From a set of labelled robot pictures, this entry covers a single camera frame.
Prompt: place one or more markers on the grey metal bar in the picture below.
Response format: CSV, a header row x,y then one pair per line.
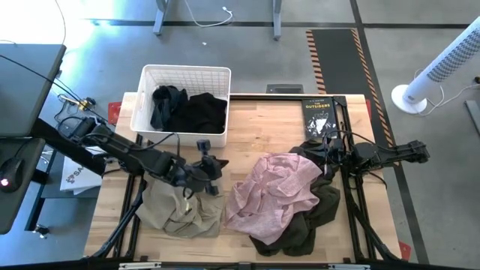
x,y
473,114

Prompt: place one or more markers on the grey desk leg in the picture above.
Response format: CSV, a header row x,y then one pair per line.
x,y
159,22
277,22

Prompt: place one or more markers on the black computer mouse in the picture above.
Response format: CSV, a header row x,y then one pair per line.
x,y
11,172

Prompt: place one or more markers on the grey desk top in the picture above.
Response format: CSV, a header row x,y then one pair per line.
x,y
22,90

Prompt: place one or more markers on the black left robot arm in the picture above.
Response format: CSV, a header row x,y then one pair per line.
x,y
123,150

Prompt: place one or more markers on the black desk top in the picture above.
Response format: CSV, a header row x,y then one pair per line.
x,y
15,210

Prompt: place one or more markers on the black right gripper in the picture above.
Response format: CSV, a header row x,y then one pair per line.
x,y
339,153

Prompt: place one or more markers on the black floor socket box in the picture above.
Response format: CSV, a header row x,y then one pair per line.
x,y
284,89

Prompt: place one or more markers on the khaki garment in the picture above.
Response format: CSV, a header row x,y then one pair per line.
x,y
168,210

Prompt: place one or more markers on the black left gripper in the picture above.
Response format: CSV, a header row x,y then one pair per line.
x,y
195,172

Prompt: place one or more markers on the black hazard-striped floor mat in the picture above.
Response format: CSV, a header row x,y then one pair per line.
x,y
337,56

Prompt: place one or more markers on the silver metal bracket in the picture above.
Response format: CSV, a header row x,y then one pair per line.
x,y
138,266
348,266

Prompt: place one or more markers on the black caster wheel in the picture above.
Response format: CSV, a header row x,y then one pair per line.
x,y
41,230

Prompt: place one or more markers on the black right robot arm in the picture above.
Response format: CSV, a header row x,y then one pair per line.
x,y
397,152

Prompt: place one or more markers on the black aluminium rig frame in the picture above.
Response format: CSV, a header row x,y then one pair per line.
x,y
262,97

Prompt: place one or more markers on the navy blue garment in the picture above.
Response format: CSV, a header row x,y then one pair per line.
x,y
165,105

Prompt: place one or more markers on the white tower fan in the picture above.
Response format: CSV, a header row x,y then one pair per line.
x,y
435,71

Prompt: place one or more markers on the black Outsiders book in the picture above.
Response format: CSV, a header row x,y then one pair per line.
x,y
318,116

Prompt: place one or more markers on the pink shirt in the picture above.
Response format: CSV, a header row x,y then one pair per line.
x,y
270,195

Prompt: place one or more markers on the black garment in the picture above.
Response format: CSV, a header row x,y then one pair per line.
x,y
202,114

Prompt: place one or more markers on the dark olive garment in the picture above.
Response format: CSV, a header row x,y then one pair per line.
x,y
322,202

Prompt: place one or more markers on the white plastic laundry basket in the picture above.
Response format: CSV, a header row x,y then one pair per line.
x,y
144,105

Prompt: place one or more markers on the red corner clamp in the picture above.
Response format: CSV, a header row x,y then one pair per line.
x,y
114,112
404,250
369,108

